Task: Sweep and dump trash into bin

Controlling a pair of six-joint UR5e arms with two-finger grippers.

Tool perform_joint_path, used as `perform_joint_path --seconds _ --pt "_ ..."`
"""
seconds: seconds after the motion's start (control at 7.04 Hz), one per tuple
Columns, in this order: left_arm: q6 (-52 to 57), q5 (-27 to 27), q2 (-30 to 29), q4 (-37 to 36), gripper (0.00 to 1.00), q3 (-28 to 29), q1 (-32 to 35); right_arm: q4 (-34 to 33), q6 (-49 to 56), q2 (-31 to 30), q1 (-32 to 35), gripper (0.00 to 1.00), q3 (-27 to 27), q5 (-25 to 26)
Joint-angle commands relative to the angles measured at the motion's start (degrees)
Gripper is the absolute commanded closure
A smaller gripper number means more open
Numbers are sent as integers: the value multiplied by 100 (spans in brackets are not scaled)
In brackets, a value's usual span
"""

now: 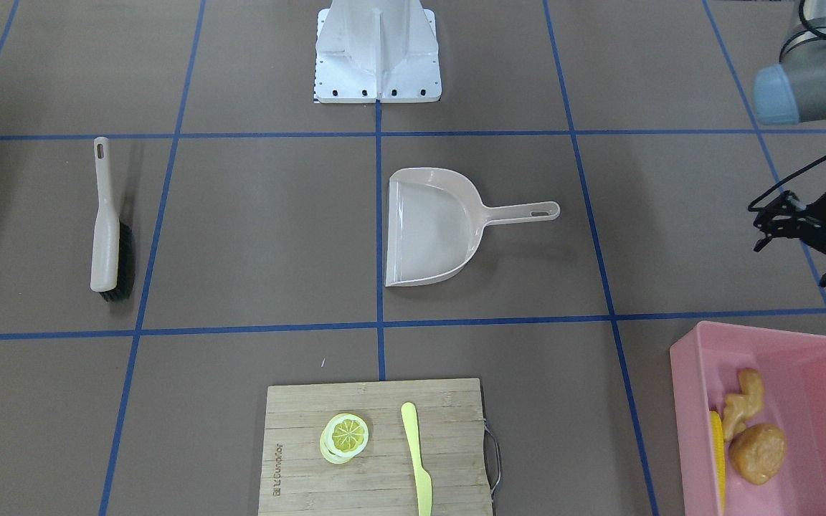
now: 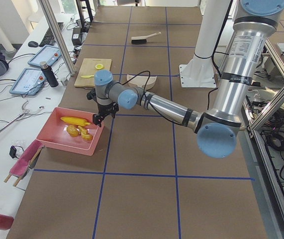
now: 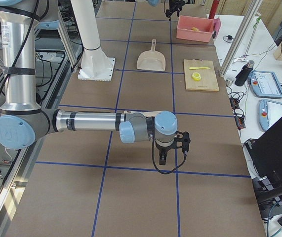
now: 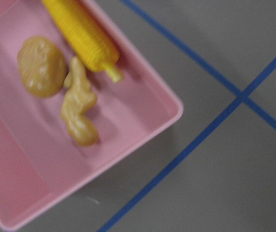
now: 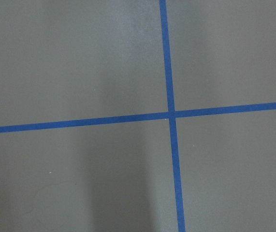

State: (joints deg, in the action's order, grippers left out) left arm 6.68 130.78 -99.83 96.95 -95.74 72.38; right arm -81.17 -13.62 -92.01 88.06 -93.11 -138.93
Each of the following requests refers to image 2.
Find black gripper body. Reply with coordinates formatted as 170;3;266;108
87;89;119;116

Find yellow toy corn cob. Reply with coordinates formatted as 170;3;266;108
60;117;91;126

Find tan toy ginger root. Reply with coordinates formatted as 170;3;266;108
78;125;93;141

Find brown toy potato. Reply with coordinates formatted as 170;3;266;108
66;125;79;137

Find beige plastic dustpan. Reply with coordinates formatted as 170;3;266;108
128;76;157;90

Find beige hand brush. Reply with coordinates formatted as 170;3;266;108
131;32;162;45

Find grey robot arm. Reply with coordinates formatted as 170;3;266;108
87;0;284;158

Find pink plastic bin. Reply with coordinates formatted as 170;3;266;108
37;107;103;156

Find wooden cutting board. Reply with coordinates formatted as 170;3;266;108
74;58;112;88

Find yellow plastic knife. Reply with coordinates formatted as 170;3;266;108
81;75;94;79

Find yellow lemon slice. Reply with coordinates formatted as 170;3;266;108
95;64;104;70

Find black water bottle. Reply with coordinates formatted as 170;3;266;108
40;61;59;87

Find metal grabber tool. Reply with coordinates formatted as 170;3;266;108
0;101;45;146

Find black power adapter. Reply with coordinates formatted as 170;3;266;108
72;27;82;46

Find lower blue teach pendant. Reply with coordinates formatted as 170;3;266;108
9;68;46;96

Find blue teach pendant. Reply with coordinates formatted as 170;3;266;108
27;45;61;68
9;68;46;96

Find upper blue teach pendant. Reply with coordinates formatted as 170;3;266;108
27;45;61;68

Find black keyboard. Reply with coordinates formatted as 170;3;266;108
38;28;55;47

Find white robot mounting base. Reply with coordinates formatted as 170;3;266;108
179;0;232;88

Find black computer mouse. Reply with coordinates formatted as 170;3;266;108
28;41;39;48

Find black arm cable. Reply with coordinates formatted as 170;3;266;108
125;70;182;125

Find aluminium frame post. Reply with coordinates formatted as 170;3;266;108
39;0;76;76

